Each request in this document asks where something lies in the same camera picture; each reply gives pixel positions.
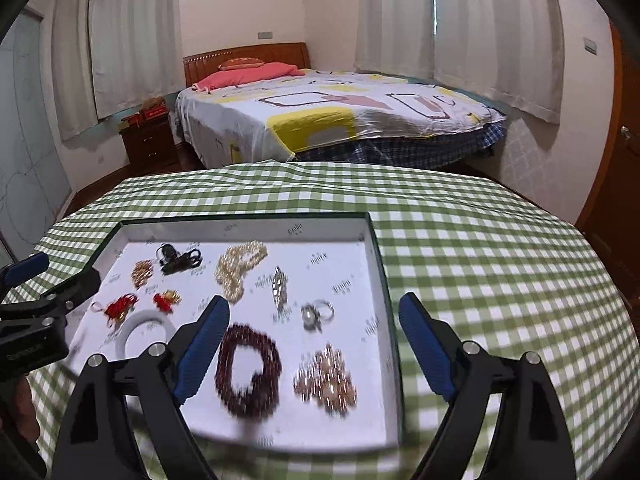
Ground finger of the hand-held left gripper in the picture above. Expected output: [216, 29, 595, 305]
[0, 266, 102, 322]
[0, 252, 51, 289]

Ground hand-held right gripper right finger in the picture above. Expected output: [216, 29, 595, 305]
[398, 291, 578, 480]

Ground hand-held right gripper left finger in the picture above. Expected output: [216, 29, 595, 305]
[50, 295, 232, 480]

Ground red tassel gold earring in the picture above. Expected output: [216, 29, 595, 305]
[91, 292, 140, 326]
[152, 289, 183, 315]

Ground white jade bangle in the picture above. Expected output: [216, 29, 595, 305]
[117, 309, 180, 361]

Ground dark red bead bracelet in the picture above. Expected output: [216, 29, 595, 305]
[214, 324, 283, 418]

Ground gold ornament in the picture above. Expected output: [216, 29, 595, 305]
[215, 241, 268, 303]

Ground black hair clip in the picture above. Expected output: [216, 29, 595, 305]
[157, 242, 203, 276]

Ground silver rhinestone brooch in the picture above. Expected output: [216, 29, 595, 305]
[270, 266, 291, 311]

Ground rose gold bead bracelet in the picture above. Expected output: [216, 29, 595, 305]
[292, 342, 358, 413]

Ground silver pearl ring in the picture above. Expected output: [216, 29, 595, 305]
[300, 299, 336, 333]

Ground white jewelry box tray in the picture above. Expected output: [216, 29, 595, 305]
[67, 212, 405, 453]

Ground person's left hand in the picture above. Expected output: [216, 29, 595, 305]
[0, 377, 42, 448]

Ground green checked tablecloth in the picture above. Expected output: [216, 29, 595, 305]
[0, 160, 638, 480]

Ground frosted glass sliding door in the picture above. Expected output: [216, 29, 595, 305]
[0, 10, 71, 266]

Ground dark wooden nightstand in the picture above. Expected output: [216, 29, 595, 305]
[120, 115, 181, 173]

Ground red boxes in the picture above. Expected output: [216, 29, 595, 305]
[120, 97, 168, 128]

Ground blue plaid bed skirt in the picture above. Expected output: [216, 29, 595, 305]
[290, 122, 508, 168]

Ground narrow white curtain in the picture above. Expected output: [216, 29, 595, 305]
[52, 0, 101, 141]
[354, 0, 436, 81]

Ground wooden door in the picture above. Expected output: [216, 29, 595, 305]
[575, 22, 640, 306]

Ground patterned bed sheet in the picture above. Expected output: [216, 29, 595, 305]
[175, 69, 506, 170]

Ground wide white curtain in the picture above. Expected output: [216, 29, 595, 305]
[432, 0, 563, 123]
[87, 0, 181, 121]

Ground pink pillow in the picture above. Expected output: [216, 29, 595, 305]
[192, 62, 307, 93]

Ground small orange pillow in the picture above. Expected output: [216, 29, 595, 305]
[218, 57, 264, 71]

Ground wooden headboard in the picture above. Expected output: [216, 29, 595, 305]
[182, 42, 311, 86]

